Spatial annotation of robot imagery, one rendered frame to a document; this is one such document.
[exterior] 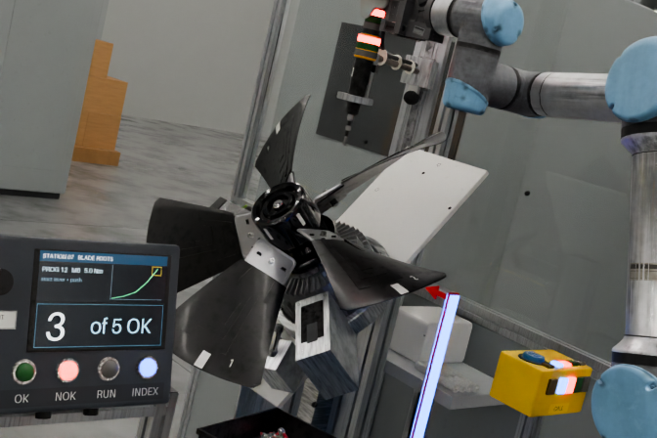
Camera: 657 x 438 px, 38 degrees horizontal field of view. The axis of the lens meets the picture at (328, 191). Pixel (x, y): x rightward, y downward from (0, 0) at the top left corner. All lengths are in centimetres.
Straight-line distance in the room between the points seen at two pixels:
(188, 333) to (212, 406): 159
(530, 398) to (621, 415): 53
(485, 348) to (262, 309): 82
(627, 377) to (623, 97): 36
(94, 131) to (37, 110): 256
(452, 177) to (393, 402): 79
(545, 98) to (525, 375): 50
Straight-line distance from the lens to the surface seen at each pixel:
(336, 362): 177
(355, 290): 162
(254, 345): 176
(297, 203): 181
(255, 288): 180
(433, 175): 216
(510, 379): 178
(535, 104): 162
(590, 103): 154
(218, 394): 331
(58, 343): 108
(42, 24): 741
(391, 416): 268
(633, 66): 129
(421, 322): 230
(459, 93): 156
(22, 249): 106
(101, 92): 992
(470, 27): 157
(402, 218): 210
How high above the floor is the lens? 150
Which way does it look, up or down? 7 degrees down
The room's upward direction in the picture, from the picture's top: 13 degrees clockwise
